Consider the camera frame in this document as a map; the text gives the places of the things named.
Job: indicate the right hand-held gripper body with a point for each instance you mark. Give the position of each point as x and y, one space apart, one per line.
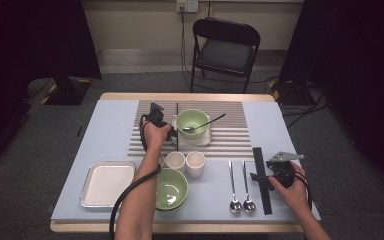
283 173

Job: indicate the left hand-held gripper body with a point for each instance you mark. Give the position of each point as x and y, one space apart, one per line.
156 116

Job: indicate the steel spoon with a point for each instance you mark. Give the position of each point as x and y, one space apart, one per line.
235 205
187 129
249 205

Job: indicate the black chopstick holder strip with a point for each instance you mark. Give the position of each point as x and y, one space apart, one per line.
258 156

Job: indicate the single black chopstick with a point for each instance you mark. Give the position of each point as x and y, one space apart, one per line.
177 110

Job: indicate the green bowl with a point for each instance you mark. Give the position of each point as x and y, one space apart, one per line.
173 188
193 118

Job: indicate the white tray with metal rim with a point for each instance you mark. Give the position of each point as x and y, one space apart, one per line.
108 185
206 140

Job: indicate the person's left hand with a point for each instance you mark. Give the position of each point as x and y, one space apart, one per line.
156 136

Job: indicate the person's right hand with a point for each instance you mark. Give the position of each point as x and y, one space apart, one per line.
293 196

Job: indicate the white cup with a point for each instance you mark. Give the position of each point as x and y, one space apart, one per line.
162 161
195 163
175 160

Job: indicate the striped placemat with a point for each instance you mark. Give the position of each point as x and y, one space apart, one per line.
233 140

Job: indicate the light blue board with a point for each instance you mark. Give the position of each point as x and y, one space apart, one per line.
110 120

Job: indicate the black stand base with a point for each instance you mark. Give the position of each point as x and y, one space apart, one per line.
291 96
65 93

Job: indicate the black folding chair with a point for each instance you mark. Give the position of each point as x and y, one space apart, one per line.
226 53

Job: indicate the black curtain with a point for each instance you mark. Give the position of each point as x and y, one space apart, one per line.
30 40
363 66

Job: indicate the white wall socket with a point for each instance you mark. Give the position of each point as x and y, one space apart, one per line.
187 5

